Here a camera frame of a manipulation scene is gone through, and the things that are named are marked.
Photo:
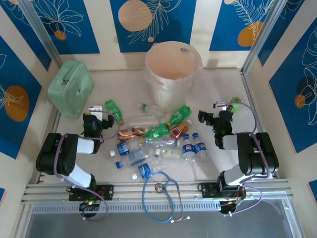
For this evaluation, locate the crushed orange brown bottle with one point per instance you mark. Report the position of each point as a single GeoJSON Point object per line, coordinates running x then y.
{"type": "Point", "coordinates": [128, 134]}

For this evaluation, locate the crushed green plastic bottle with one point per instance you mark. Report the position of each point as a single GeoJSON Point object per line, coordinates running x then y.
{"type": "Point", "coordinates": [180, 114]}

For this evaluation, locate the blue label bottle white cap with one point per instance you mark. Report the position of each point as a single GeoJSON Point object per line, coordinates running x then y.
{"type": "Point", "coordinates": [144, 170]}
{"type": "Point", "coordinates": [123, 148]}

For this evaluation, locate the Pepsi label bottle blue cap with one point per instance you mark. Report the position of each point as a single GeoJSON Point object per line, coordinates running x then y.
{"type": "Point", "coordinates": [200, 147]}
{"type": "Point", "coordinates": [188, 148]}

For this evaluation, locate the red label bottle white cap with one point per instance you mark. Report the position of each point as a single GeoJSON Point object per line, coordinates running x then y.
{"type": "Point", "coordinates": [177, 131]}

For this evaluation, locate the plain clear plastic bottle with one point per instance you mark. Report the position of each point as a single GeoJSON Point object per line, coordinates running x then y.
{"type": "Point", "coordinates": [141, 121]}

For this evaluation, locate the white plastic bin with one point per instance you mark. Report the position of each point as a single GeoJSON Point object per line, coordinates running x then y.
{"type": "Point", "coordinates": [173, 91]}

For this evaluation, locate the clear bottle with blue cap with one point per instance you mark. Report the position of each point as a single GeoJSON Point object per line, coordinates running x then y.
{"type": "Point", "coordinates": [135, 158]}

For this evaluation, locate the clear bottle with purple label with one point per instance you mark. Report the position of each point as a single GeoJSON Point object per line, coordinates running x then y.
{"type": "Point", "coordinates": [168, 142]}

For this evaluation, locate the pink plastic bin liner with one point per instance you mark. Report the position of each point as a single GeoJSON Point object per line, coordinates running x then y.
{"type": "Point", "coordinates": [199, 69]}

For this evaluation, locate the green bottle with white label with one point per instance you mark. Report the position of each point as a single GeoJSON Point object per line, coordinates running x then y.
{"type": "Point", "coordinates": [156, 131]}

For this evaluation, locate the clear bottle green white label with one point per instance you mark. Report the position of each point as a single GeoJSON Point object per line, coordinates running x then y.
{"type": "Point", "coordinates": [172, 153]}

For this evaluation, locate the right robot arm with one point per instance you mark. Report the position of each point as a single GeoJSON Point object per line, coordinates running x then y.
{"type": "Point", "coordinates": [260, 158]}

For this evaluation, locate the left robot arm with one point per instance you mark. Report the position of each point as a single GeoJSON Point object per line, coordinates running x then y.
{"type": "Point", "coordinates": [59, 158]}

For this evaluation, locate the green tape roll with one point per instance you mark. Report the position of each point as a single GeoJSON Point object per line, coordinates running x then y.
{"type": "Point", "coordinates": [235, 107]}

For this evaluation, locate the mint green zip case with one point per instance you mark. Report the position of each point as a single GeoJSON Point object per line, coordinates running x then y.
{"type": "Point", "coordinates": [71, 89]}

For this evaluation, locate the blue stethoscope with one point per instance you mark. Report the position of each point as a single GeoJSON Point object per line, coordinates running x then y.
{"type": "Point", "coordinates": [158, 187]}

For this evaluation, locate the black controller box with LED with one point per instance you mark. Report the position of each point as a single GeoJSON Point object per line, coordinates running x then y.
{"type": "Point", "coordinates": [227, 208]}
{"type": "Point", "coordinates": [89, 205]}

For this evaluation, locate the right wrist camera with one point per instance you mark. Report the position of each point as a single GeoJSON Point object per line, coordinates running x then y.
{"type": "Point", "coordinates": [219, 104]}

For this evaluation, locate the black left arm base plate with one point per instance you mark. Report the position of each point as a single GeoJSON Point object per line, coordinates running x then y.
{"type": "Point", "coordinates": [106, 192]}

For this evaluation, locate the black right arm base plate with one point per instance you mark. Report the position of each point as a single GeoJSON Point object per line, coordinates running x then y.
{"type": "Point", "coordinates": [206, 189]}

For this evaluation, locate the aluminium table edge rail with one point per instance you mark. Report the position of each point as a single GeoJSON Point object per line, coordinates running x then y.
{"type": "Point", "coordinates": [128, 192]}

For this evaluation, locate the aluminium frame post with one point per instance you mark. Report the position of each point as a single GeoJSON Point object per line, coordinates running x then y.
{"type": "Point", "coordinates": [38, 27]}
{"type": "Point", "coordinates": [263, 37]}

